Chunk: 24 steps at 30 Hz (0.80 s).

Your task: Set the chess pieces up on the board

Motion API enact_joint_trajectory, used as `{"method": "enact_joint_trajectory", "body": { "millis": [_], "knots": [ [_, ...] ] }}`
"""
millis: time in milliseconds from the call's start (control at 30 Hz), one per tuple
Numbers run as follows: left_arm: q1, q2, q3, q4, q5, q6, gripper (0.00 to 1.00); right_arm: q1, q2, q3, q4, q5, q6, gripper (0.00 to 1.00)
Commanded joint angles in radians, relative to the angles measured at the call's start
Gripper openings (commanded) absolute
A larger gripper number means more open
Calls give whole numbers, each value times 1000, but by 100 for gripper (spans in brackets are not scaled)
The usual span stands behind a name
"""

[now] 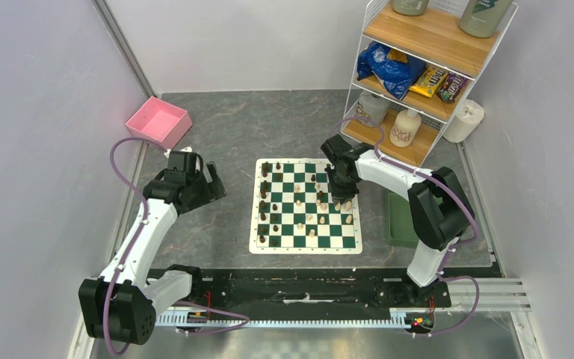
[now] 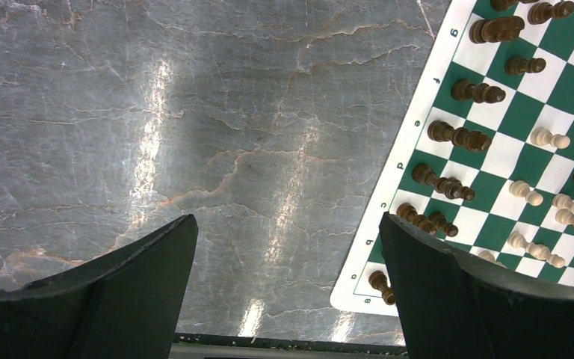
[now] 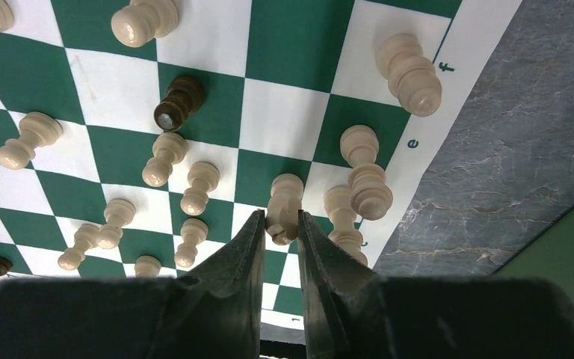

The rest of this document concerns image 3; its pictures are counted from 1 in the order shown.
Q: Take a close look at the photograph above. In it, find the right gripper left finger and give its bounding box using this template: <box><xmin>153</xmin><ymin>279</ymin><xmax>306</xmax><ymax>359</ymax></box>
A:
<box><xmin>0</xmin><ymin>210</ymin><xmax>265</xmax><ymax>358</ymax></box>

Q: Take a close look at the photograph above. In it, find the light chess queen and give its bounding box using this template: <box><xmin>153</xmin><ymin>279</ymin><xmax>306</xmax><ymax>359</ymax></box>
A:
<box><xmin>340</xmin><ymin>125</ymin><xmax>393</xmax><ymax>221</ymax></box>

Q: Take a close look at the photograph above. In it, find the light chess bishop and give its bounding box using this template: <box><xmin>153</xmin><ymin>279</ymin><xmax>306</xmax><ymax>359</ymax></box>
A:
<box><xmin>265</xmin><ymin>174</ymin><xmax>303</xmax><ymax>245</ymax></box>

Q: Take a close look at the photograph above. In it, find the green white chess mat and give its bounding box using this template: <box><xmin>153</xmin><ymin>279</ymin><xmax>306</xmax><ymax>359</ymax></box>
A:
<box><xmin>0</xmin><ymin>0</ymin><xmax>524</xmax><ymax>331</ymax></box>

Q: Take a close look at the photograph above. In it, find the dark pawn on mat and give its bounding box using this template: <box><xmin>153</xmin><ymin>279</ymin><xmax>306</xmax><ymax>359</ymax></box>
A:
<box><xmin>153</xmin><ymin>76</ymin><xmax>206</xmax><ymax>132</ymax></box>

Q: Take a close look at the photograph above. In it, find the light chess king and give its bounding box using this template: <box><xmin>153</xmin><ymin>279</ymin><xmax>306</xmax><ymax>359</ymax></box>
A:
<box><xmin>375</xmin><ymin>33</ymin><xmax>442</xmax><ymax>117</ymax></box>

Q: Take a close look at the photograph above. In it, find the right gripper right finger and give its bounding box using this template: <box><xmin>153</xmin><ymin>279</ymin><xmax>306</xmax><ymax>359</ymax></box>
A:
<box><xmin>297</xmin><ymin>211</ymin><xmax>574</xmax><ymax>358</ymax></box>

